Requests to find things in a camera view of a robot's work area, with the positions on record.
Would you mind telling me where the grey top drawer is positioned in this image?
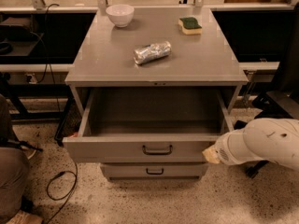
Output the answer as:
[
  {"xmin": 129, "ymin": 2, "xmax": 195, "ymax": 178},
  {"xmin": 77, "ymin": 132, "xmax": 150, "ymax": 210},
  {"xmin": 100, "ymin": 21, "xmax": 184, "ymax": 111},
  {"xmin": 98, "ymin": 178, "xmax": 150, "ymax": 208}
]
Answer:
[{"xmin": 64, "ymin": 87, "xmax": 233, "ymax": 163}]

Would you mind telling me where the grey drawer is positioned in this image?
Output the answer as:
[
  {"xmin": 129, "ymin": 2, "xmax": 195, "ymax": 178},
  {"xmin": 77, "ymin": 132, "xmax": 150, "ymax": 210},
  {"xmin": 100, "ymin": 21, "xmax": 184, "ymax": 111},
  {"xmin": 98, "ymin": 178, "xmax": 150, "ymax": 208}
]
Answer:
[
  {"xmin": 101, "ymin": 162, "xmax": 207, "ymax": 180},
  {"xmin": 64, "ymin": 87, "xmax": 233, "ymax": 163}
]

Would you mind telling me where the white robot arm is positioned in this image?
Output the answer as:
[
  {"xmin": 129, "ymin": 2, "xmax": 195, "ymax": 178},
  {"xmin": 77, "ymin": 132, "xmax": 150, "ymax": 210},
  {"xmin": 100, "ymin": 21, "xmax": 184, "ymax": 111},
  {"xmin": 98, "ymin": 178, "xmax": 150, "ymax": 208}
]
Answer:
[{"xmin": 203, "ymin": 118, "xmax": 299, "ymax": 171}]

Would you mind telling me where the grey lower drawer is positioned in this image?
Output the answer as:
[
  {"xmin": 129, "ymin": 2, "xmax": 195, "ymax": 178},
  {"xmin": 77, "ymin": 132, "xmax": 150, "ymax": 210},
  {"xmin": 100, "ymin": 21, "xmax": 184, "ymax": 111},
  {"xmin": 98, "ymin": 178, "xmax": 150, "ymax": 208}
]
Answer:
[{"xmin": 101, "ymin": 162, "xmax": 207, "ymax": 180}]

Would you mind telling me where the grey metal cabinet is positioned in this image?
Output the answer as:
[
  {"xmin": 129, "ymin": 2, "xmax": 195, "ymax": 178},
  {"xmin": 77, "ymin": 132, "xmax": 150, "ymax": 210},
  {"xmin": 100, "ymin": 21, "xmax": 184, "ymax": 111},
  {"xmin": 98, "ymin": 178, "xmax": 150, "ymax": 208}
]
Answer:
[{"xmin": 64, "ymin": 5, "xmax": 249, "ymax": 182}]

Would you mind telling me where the black office chair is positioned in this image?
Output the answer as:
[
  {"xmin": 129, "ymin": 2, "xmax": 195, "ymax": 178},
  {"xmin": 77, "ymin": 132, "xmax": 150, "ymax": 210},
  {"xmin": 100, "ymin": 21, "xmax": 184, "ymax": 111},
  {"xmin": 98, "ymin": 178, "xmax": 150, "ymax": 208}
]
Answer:
[{"xmin": 235, "ymin": 6, "xmax": 299, "ymax": 178}]

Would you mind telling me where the crushed silver can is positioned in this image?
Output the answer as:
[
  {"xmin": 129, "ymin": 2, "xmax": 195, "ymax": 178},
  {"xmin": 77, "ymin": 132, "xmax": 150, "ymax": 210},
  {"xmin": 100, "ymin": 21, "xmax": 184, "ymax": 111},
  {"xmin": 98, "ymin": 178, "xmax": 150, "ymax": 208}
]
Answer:
[{"xmin": 134, "ymin": 41, "xmax": 172, "ymax": 65}]

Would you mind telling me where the yellow green sponge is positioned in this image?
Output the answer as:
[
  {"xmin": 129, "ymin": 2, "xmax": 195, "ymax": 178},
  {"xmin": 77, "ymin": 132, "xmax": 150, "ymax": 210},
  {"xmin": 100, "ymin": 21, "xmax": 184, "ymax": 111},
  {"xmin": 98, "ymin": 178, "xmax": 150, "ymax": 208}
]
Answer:
[{"xmin": 178, "ymin": 17, "xmax": 202, "ymax": 35}]

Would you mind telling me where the white ceramic bowl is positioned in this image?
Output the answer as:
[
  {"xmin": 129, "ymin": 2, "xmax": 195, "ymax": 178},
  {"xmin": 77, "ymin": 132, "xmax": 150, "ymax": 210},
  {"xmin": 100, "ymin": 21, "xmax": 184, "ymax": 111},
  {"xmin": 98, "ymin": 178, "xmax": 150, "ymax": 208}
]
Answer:
[{"xmin": 106, "ymin": 4, "xmax": 135, "ymax": 28}]

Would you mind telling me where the person in brown trousers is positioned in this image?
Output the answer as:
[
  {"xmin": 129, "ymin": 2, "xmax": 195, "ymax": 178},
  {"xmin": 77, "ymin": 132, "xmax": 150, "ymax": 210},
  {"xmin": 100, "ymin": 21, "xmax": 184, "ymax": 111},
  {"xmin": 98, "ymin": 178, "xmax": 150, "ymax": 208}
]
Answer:
[{"xmin": 0, "ymin": 93, "xmax": 45, "ymax": 224}]

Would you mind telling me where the black top drawer handle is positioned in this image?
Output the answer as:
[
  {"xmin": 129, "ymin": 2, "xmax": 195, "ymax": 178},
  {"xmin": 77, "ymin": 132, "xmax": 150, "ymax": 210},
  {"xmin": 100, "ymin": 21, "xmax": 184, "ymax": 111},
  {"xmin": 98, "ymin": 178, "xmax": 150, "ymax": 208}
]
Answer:
[{"xmin": 142, "ymin": 145, "xmax": 173, "ymax": 156}]

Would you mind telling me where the black drawer handle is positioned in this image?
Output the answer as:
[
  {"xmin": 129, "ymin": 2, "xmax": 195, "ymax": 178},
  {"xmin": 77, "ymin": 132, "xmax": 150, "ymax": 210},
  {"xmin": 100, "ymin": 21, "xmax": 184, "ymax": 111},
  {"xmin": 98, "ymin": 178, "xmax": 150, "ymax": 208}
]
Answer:
[
  {"xmin": 142, "ymin": 145, "xmax": 173, "ymax": 156},
  {"xmin": 146, "ymin": 168, "xmax": 164, "ymax": 175}
]

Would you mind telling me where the black lower drawer handle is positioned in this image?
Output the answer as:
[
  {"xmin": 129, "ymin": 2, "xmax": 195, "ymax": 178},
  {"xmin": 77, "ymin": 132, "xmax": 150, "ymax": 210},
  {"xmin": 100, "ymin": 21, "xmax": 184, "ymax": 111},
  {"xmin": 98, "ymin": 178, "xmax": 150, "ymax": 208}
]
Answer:
[{"xmin": 146, "ymin": 168, "xmax": 164, "ymax": 175}]

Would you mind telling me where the black floor cable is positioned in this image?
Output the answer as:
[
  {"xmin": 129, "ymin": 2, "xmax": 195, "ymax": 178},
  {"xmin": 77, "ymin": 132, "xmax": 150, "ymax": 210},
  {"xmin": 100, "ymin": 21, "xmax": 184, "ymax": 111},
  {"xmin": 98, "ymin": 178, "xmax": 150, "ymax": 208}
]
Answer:
[{"xmin": 43, "ymin": 161, "xmax": 78, "ymax": 224}]

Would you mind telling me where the black hanging cable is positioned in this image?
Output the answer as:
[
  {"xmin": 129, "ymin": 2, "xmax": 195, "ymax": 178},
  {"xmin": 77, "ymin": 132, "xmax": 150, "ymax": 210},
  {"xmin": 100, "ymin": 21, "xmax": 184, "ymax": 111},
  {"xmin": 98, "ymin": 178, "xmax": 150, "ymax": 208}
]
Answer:
[{"xmin": 30, "ymin": 3, "xmax": 62, "ymax": 114}]

